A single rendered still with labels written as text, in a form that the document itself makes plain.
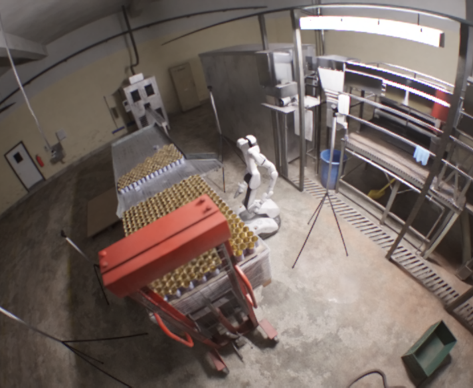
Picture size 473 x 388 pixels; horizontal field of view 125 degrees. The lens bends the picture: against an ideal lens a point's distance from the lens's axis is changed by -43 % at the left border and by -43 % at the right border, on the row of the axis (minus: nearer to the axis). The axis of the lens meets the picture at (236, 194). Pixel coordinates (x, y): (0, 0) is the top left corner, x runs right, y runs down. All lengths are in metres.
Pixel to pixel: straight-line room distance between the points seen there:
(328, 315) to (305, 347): 0.48
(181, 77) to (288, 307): 8.12
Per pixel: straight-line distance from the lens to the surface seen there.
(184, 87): 8.87
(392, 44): 8.24
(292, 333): 2.73
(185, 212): 0.93
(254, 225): 3.00
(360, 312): 2.95
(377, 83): 2.79
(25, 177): 10.25
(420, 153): 2.83
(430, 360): 3.29
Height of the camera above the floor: 2.68
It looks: 41 degrees down
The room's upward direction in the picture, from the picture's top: 13 degrees counter-clockwise
